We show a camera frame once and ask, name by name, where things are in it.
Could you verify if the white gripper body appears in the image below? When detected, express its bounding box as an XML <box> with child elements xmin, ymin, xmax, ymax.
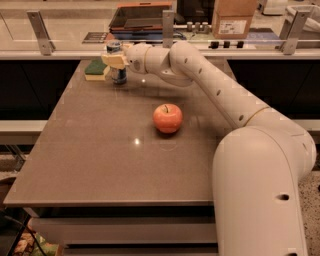
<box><xmin>126</xmin><ymin>44</ymin><xmax>151</xmax><ymax>74</ymax></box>

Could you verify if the red bull can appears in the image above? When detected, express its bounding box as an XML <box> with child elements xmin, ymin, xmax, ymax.
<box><xmin>106</xmin><ymin>40</ymin><xmax>127</xmax><ymax>85</ymax></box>

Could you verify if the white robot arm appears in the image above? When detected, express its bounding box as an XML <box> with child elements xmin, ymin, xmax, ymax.
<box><xmin>102</xmin><ymin>41</ymin><xmax>316</xmax><ymax>256</ymax></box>

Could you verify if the green yellow sponge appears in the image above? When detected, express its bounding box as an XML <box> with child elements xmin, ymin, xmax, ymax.
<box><xmin>84</xmin><ymin>59</ymin><xmax>110</xmax><ymax>81</ymax></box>

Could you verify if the black orange tray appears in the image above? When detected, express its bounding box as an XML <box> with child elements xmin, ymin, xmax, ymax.
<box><xmin>109</xmin><ymin>2</ymin><xmax>172</xmax><ymax>32</ymax></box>

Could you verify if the red apple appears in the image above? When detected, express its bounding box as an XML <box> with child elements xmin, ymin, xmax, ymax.
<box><xmin>153</xmin><ymin>104</ymin><xmax>183</xmax><ymax>134</ymax></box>

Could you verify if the cardboard box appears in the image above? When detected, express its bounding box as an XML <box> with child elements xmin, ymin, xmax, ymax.
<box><xmin>212</xmin><ymin>0</ymin><xmax>257</xmax><ymax>39</ymax></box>

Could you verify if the middle metal bracket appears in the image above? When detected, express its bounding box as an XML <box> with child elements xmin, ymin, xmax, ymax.
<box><xmin>162</xmin><ymin>10</ymin><xmax>174</xmax><ymax>48</ymax></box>

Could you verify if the metal bracket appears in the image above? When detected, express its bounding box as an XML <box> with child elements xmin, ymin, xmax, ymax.
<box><xmin>280</xmin><ymin>11</ymin><xmax>309</xmax><ymax>55</ymax></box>
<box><xmin>27</xmin><ymin>10</ymin><xmax>56</xmax><ymax>56</ymax></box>
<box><xmin>162</xmin><ymin>10</ymin><xmax>174</xmax><ymax>48</ymax></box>

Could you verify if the left metal bracket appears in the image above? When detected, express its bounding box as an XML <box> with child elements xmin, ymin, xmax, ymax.
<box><xmin>27</xmin><ymin>10</ymin><xmax>56</xmax><ymax>56</ymax></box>

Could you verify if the right metal bracket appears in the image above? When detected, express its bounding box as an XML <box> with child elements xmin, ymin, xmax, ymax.
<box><xmin>280</xmin><ymin>11</ymin><xmax>309</xmax><ymax>55</ymax></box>

